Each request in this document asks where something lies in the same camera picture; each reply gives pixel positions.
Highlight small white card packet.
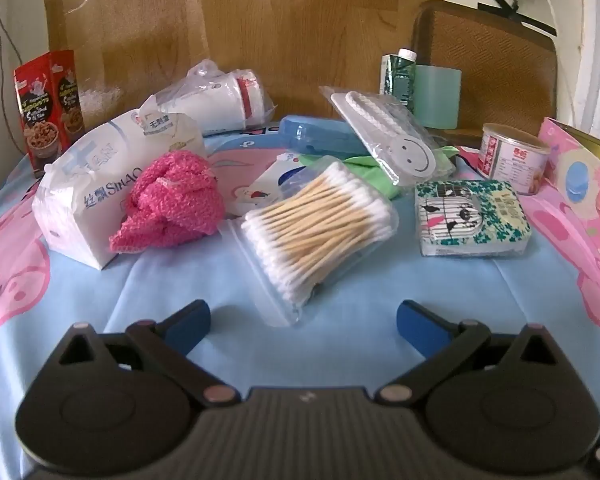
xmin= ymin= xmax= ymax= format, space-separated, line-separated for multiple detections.
xmin=234 ymin=151 xmax=312 ymax=219

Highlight bagged white paper cups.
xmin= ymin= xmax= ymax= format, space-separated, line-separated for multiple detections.
xmin=139 ymin=59 xmax=277 ymax=137

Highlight blue plastic case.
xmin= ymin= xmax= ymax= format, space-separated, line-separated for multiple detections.
xmin=279 ymin=114 xmax=372 ymax=159

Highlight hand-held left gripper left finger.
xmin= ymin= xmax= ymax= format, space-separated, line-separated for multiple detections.
xmin=55 ymin=299 xmax=242 ymax=407

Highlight pink knitted cloth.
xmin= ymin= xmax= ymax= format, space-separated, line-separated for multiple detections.
xmin=108 ymin=150 xmax=226 ymax=254

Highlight bird cage printed tissue pack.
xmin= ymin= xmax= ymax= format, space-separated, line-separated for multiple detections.
xmin=413 ymin=179 xmax=533 ymax=260

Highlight tin can with red label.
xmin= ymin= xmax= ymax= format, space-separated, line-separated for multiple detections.
xmin=479 ymin=123 xmax=551 ymax=196

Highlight wooden headboard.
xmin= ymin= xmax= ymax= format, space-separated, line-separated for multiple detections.
xmin=44 ymin=0 xmax=448 ymax=133

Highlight red snack packet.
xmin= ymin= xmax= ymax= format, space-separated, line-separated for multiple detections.
xmin=13 ymin=55 xmax=63 ymax=177
xmin=50 ymin=49 xmax=86 ymax=148

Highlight white smiley comb in bag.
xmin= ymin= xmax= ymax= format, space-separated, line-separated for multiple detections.
xmin=319 ymin=86 xmax=442 ymax=192

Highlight black bracket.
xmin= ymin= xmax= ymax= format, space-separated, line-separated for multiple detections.
xmin=477 ymin=0 xmax=557 ymax=37

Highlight white tissue pack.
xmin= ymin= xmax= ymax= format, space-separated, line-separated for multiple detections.
xmin=32 ymin=110 xmax=207 ymax=272

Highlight pink box with gold inside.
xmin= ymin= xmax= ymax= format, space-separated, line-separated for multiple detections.
xmin=536 ymin=116 xmax=600 ymax=223

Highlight teal cup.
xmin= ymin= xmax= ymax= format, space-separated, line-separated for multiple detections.
xmin=412 ymin=63 xmax=463 ymax=130

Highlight thin black cable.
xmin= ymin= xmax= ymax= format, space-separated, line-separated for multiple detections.
xmin=0 ymin=0 xmax=22 ymax=153

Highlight brown chair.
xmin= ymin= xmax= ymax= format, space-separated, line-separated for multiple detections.
xmin=411 ymin=0 xmax=559 ymax=150

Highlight green drink carton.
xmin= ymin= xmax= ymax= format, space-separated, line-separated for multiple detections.
xmin=379 ymin=48 xmax=419 ymax=111

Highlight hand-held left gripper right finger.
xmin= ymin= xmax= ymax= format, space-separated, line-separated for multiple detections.
xmin=373 ymin=299 xmax=561 ymax=407

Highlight white framed glass door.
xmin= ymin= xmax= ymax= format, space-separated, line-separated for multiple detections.
xmin=551 ymin=0 xmax=600 ymax=148

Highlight bag of cotton swabs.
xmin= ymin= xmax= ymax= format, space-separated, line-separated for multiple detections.
xmin=217 ymin=156 xmax=401 ymax=328

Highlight green cloth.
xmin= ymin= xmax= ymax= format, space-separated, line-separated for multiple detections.
xmin=299 ymin=146 xmax=462 ymax=202

